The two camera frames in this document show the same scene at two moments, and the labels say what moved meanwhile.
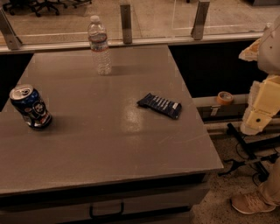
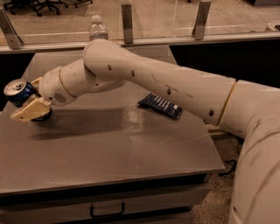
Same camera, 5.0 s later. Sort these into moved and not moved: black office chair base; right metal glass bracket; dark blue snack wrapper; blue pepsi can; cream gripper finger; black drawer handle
Moved: cream gripper finger; blue pepsi can
Not moved: dark blue snack wrapper; black office chair base; black drawer handle; right metal glass bracket
